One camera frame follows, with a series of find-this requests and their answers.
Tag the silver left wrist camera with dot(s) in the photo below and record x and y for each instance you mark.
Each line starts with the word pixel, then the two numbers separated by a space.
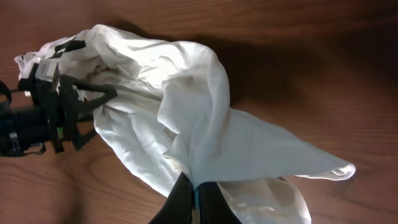
pixel 48 71

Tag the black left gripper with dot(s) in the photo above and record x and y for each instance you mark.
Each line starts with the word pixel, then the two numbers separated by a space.
pixel 53 105

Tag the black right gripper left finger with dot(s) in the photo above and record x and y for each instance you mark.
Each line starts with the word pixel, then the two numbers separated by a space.
pixel 178 206

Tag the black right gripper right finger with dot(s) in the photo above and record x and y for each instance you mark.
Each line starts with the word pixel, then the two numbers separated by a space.
pixel 213 206

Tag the white t-shirt with black print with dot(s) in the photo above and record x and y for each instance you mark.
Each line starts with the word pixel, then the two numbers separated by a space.
pixel 172 116

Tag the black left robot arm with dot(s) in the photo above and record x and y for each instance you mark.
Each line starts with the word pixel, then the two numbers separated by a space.
pixel 9 121

